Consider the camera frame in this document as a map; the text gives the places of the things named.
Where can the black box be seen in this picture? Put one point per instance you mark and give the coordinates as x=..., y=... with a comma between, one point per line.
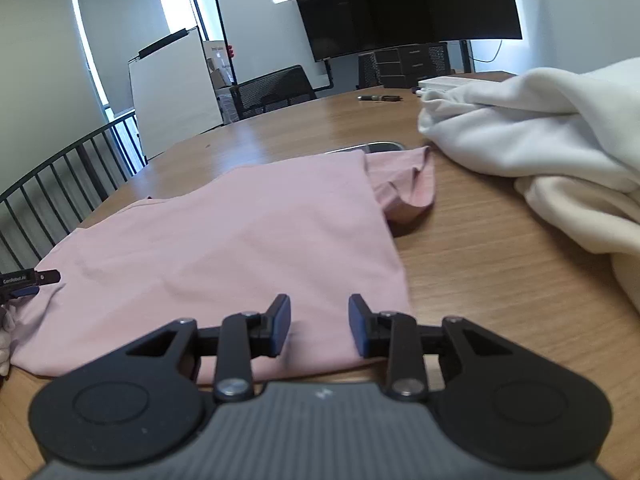
x=398, y=81

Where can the pink t-shirt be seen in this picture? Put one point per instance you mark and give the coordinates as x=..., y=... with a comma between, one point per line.
x=225, y=240

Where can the black pen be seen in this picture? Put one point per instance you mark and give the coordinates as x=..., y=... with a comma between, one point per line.
x=377, y=97

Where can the black monitor stand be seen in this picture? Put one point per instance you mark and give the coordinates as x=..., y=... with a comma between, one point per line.
x=466, y=57

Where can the flip chart easel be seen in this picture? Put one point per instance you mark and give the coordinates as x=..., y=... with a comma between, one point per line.
x=172, y=95

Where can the large whiteboard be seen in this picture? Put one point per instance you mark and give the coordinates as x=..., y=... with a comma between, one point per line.
x=265, y=30

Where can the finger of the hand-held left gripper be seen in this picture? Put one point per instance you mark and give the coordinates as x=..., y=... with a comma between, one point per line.
x=49, y=277
x=25, y=292

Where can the person's left hand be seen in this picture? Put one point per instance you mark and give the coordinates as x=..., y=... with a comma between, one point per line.
x=6, y=345

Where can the large black monitor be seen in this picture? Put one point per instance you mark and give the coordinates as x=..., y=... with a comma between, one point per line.
x=400, y=5

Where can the stack of black boxes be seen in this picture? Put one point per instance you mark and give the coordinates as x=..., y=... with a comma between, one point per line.
x=397, y=55
x=397, y=68

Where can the cream garment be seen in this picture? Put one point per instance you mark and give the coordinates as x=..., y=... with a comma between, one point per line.
x=631, y=280

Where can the black mesh office chair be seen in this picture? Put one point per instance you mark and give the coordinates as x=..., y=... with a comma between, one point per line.
x=272, y=90
x=435, y=60

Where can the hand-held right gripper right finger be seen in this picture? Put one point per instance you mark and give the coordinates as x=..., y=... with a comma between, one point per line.
x=357, y=322

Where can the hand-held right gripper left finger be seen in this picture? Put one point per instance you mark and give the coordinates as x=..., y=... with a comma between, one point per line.
x=282, y=320

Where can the white sweatshirt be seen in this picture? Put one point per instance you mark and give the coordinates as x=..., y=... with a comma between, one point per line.
x=525, y=125

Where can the stacked cardboard boxes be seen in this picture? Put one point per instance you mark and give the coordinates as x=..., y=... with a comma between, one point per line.
x=217, y=70

